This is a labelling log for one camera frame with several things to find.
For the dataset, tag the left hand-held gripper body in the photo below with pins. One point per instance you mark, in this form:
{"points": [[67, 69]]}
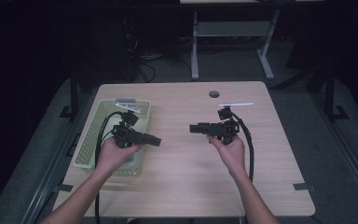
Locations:
{"points": [[126, 135]]}

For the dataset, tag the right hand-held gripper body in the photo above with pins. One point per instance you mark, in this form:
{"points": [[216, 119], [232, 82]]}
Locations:
{"points": [[227, 129]]}

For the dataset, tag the pale green plastic basket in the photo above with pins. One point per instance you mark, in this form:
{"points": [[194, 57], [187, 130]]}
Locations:
{"points": [[88, 146]]}

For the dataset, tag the person's left hand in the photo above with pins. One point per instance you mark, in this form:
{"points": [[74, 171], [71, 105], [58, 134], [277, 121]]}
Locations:
{"points": [[112, 157]]}

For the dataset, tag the person's right hand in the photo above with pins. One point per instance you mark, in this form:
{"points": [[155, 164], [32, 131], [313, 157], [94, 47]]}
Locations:
{"points": [[233, 155]]}

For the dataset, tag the grey tape strip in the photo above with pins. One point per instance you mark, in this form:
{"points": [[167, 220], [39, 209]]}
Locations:
{"points": [[63, 188], [303, 187]]}

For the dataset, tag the black metal stand post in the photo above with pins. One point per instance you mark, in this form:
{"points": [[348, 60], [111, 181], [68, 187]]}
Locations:
{"points": [[73, 93], [329, 93]]}

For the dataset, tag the grey aluminium floor rail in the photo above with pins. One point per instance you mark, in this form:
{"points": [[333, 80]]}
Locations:
{"points": [[48, 177], [351, 161]]}

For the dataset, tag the white metal frame desk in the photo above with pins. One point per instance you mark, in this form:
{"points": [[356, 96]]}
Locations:
{"points": [[233, 28]]}

